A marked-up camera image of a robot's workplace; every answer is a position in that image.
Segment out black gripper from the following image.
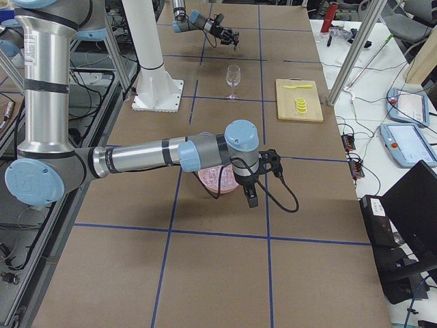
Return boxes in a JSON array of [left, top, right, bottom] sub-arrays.
[[209, 23, 239, 46], [234, 164, 263, 208]]

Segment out clear wine glass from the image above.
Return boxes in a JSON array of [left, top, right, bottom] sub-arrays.
[[226, 65, 241, 101]]

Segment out pile of clear ice cubes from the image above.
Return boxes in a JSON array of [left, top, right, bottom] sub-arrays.
[[200, 166, 238, 191]]

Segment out pink bowl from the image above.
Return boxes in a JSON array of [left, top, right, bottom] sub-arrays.
[[197, 165, 240, 195]]

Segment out yellow plastic knife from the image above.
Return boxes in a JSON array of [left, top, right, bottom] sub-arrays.
[[283, 84, 313, 90]]

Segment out bamboo cutting board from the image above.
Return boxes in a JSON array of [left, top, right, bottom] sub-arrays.
[[275, 79, 324, 122]]

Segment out red bottle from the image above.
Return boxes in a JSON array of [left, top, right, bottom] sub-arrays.
[[320, 1, 339, 33]]

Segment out black monitor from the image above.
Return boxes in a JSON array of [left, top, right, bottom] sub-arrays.
[[381, 161, 436, 260]]

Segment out teach pendant near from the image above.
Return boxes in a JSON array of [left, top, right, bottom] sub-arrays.
[[380, 123, 436, 168]]

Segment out teach pendant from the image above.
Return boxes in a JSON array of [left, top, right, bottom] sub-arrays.
[[386, 87, 429, 127], [380, 123, 436, 168]]

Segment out teach pendant far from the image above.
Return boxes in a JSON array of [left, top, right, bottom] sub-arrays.
[[386, 87, 429, 127]]

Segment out black camera cable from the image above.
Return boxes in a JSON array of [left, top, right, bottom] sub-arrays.
[[210, 155, 300, 213], [203, 29, 219, 49]]

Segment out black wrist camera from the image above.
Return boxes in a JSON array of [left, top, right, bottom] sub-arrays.
[[257, 149, 283, 179], [214, 14, 224, 25]]

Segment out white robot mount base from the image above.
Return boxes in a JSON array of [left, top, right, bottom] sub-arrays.
[[122, 0, 184, 113]]

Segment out aluminium frame post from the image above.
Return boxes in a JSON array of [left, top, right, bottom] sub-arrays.
[[327, 0, 386, 107]]

